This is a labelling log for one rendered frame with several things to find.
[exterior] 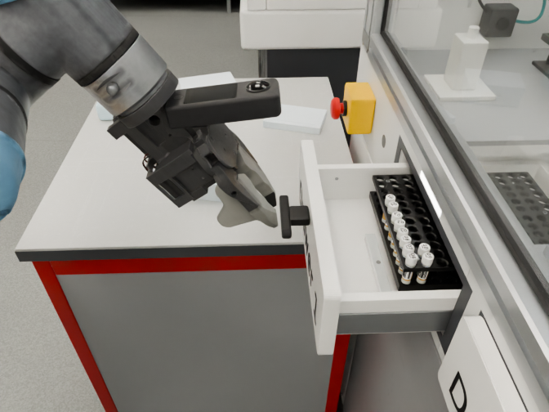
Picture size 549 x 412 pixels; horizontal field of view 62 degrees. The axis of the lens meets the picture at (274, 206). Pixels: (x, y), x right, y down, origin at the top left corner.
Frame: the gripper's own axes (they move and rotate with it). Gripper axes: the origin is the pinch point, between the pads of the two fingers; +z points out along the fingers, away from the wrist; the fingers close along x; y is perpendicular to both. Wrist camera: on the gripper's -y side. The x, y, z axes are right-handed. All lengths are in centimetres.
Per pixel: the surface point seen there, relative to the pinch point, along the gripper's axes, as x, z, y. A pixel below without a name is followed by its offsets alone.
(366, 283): 5.4, 13.5, -4.5
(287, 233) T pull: 3.7, 1.7, -0.4
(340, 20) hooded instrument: -80, 15, -14
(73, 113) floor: -196, 14, 141
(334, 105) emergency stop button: -31.6, 9.7, -7.9
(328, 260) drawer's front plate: 9.9, 2.4, -4.7
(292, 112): -50, 15, 4
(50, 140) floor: -167, 12, 144
